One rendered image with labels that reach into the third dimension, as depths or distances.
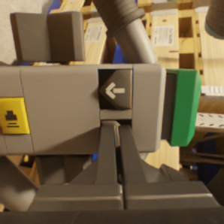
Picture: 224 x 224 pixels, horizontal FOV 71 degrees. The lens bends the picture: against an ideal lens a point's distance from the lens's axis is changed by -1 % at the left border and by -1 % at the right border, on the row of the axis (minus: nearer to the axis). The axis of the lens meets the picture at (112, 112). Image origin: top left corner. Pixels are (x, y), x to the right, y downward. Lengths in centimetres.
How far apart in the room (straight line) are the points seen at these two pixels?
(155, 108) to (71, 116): 8
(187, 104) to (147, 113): 4
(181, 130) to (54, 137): 13
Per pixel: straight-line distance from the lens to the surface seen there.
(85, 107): 15
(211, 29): 83
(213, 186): 30
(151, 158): 88
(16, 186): 25
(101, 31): 150
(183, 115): 18
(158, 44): 129
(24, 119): 17
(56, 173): 20
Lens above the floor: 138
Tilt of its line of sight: 15 degrees down
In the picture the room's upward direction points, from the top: 94 degrees clockwise
